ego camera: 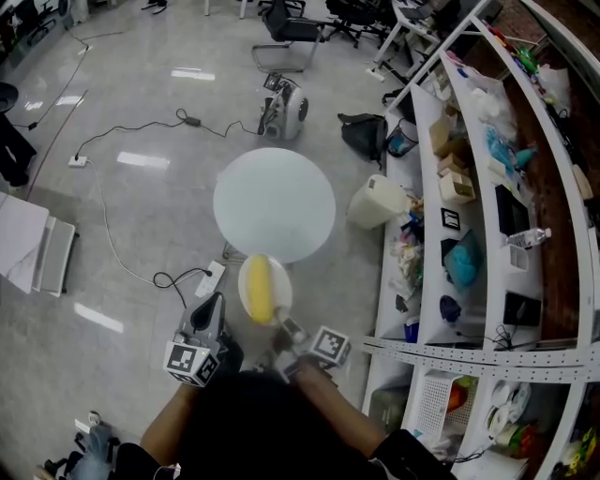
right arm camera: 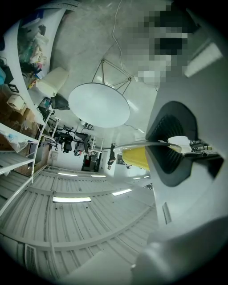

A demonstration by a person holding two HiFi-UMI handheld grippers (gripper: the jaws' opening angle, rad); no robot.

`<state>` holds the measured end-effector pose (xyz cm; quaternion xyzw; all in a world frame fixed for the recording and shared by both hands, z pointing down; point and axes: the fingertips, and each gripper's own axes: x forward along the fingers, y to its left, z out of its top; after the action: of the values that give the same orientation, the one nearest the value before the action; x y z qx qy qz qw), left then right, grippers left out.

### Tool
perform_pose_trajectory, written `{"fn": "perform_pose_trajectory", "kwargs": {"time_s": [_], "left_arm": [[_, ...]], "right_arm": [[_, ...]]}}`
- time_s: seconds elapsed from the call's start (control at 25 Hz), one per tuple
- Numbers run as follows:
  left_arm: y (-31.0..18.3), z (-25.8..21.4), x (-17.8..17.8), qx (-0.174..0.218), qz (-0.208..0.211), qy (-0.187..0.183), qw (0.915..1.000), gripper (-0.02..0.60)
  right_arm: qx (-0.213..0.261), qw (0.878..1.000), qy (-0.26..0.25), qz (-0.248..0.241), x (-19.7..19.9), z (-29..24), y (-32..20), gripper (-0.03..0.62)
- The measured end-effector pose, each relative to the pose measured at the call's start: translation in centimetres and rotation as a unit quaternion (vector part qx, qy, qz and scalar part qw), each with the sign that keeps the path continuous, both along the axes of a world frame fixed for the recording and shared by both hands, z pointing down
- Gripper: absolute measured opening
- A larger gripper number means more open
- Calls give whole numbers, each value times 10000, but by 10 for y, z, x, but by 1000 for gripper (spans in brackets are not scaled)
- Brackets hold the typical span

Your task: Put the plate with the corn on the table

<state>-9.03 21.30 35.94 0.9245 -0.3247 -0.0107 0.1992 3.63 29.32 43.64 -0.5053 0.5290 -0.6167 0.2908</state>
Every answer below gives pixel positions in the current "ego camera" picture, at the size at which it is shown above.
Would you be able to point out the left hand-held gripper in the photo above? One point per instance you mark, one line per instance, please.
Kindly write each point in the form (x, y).
(187, 358)

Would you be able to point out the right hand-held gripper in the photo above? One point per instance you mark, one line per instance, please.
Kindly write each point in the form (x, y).
(330, 344)

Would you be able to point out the white round plate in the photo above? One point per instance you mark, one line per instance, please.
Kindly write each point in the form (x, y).
(282, 286)

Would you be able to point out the yellow banana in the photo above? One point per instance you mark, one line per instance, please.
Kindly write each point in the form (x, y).
(261, 290)

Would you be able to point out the person's right forearm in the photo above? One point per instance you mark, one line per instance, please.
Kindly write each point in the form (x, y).
(337, 412)

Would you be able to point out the person's left forearm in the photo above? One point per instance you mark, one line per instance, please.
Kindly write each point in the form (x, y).
(164, 422)

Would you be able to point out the round white table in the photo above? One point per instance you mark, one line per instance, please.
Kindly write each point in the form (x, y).
(274, 201)

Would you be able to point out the white power strip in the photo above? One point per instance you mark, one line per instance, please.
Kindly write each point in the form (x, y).
(210, 279)
(376, 73)

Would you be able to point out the person's black clothing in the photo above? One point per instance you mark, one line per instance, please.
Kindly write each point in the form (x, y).
(262, 431)

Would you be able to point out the blue box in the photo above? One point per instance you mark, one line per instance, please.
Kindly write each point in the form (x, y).
(411, 330)

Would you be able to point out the white shelf unit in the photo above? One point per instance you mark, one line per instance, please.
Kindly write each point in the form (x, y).
(429, 300)

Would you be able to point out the cream trash bin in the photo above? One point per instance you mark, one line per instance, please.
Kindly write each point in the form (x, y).
(375, 204)

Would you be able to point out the dark blue cloth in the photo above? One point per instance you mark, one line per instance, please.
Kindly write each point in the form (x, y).
(450, 309)

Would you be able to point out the white perforated basket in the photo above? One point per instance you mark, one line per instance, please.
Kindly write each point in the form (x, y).
(436, 403)

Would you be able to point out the teal cloth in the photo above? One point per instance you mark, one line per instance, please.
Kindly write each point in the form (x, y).
(464, 260)

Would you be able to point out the white cabinet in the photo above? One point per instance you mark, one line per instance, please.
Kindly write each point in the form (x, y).
(23, 239)

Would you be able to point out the small white power socket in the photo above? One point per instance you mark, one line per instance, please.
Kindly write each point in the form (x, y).
(78, 161)

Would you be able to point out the black backpack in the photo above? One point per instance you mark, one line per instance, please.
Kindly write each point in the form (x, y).
(363, 136)

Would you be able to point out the white wheeled robot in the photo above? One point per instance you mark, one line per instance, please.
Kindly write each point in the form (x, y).
(293, 112)

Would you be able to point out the black mesh waste basket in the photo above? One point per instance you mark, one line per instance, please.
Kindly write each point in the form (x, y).
(402, 140)

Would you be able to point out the cream wooden box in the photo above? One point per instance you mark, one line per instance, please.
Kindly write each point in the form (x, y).
(457, 187)

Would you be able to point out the small brown cardboard box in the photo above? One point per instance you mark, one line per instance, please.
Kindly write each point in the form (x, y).
(452, 164)

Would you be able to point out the black tablet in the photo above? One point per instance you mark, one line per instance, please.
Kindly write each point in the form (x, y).
(521, 309)

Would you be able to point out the white plastic container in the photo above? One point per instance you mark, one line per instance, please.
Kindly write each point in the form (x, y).
(518, 259)

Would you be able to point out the large brown cardboard box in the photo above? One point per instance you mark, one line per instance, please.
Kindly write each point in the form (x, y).
(445, 133)

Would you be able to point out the black tray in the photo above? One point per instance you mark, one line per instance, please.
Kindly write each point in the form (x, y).
(511, 211)

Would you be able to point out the clear water bottle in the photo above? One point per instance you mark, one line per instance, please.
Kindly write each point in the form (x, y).
(527, 238)

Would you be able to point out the clear plastic bag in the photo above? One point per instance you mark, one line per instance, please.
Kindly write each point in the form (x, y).
(490, 98)

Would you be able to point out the black cantilever chair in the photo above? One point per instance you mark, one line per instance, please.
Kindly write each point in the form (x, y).
(290, 23)

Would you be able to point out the white office desk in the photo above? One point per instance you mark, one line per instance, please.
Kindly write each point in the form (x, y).
(393, 35)

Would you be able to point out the black swivel office chair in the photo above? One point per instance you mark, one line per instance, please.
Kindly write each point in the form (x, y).
(356, 19)

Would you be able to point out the white perforated metal rail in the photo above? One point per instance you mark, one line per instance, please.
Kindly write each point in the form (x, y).
(469, 358)

